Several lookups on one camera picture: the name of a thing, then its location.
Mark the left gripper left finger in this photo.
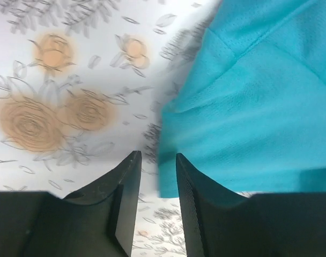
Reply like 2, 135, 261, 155
0, 151, 142, 256

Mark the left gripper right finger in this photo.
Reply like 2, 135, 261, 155
176, 154, 326, 256

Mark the teal t shirt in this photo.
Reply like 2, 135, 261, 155
158, 1, 326, 198

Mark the floral patterned table mat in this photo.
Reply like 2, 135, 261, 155
0, 1, 220, 256

